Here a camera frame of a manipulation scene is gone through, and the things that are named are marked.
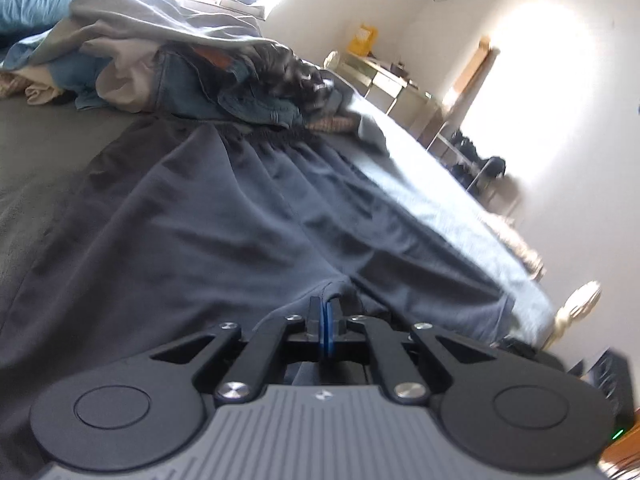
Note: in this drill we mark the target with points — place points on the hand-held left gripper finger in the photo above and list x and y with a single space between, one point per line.
320 330
332 330

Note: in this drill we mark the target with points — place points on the dark grey pants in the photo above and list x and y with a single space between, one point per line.
200 235

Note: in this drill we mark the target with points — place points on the black fuzzy garment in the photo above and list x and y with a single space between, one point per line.
295 67

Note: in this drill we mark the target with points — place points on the pile of mixed clothes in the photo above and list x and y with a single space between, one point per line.
150 15

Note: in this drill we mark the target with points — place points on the bed with grey sheet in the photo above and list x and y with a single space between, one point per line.
450 220

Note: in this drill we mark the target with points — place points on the olive grey garment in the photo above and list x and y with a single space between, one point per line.
367 127

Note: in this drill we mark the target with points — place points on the plaid cloth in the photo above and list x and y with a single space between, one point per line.
327 124

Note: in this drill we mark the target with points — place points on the metal shoe rack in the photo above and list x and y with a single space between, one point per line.
475 165

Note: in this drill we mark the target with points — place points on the pale desk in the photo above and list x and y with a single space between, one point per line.
395 95

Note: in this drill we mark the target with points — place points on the blue jeans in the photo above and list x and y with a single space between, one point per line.
195 90

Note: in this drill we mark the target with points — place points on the yellow box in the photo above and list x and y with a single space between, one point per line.
362 39

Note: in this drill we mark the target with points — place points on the beige garment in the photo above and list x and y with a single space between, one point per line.
125 80

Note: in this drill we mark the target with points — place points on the wooden framed mirror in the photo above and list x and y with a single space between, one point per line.
487 52

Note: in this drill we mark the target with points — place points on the light blue garment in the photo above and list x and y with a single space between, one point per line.
75 67

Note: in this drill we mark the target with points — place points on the blue duvet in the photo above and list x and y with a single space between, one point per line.
30 0

